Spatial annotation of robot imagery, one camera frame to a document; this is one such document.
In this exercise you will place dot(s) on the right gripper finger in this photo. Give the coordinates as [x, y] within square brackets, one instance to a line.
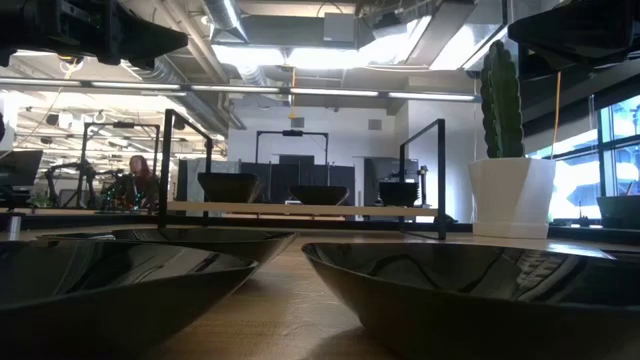
[585, 56]
[580, 25]

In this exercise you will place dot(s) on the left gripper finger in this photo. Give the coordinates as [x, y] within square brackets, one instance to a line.
[142, 52]
[145, 32]

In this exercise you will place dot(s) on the green cactus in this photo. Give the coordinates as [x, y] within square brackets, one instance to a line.
[501, 100]

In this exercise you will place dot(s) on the person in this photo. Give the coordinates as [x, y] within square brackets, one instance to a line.
[140, 180]

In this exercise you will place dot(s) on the dark monitor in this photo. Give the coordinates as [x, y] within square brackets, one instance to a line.
[20, 167]

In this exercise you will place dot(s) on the bright ceiling light panel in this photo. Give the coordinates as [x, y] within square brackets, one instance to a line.
[300, 57]

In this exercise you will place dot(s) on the dark tapered tub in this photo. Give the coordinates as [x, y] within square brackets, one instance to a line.
[620, 212]

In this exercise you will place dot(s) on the white faceted plant pot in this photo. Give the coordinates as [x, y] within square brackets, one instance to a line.
[510, 200]

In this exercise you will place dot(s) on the distant wooden table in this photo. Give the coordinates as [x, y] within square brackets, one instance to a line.
[60, 217]

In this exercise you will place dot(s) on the grey ceiling box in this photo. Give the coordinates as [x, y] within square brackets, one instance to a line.
[340, 27]

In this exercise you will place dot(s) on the dark office partition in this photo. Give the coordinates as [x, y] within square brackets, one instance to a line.
[345, 172]

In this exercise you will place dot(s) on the silver corrugated air duct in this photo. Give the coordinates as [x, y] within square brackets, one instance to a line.
[165, 75]

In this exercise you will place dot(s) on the black window frame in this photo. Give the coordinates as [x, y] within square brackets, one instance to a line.
[602, 170]

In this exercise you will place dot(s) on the grey wall vent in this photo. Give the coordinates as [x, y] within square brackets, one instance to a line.
[297, 122]
[375, 125]

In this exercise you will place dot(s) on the wooden shelf black metal frame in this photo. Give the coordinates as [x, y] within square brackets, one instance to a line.
[300, 209]

